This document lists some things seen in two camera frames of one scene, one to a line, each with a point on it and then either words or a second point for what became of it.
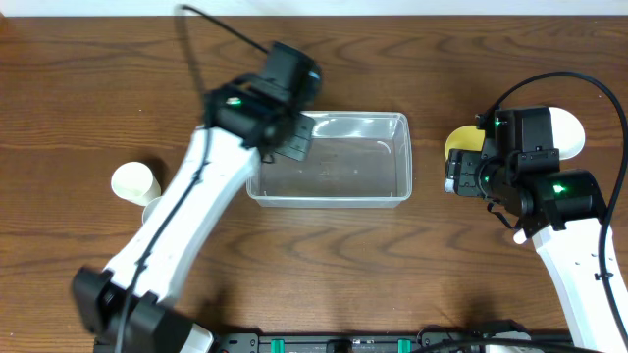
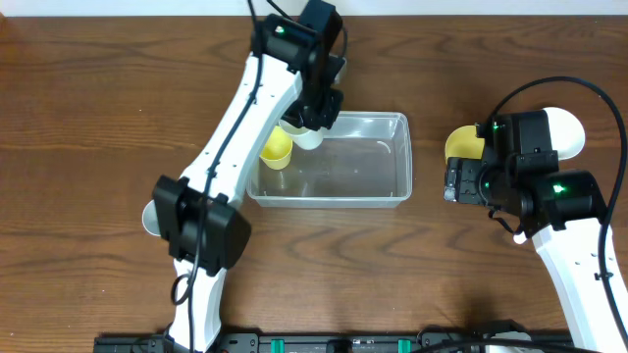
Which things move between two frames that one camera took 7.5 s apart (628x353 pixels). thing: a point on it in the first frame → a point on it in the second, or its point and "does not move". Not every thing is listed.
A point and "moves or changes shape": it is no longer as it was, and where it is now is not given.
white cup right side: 568,134 does not move
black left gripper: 299,155 → 335,105
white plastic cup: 135,182 moves or changes shape
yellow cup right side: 465,137 does not move
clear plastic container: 354,160 does not move
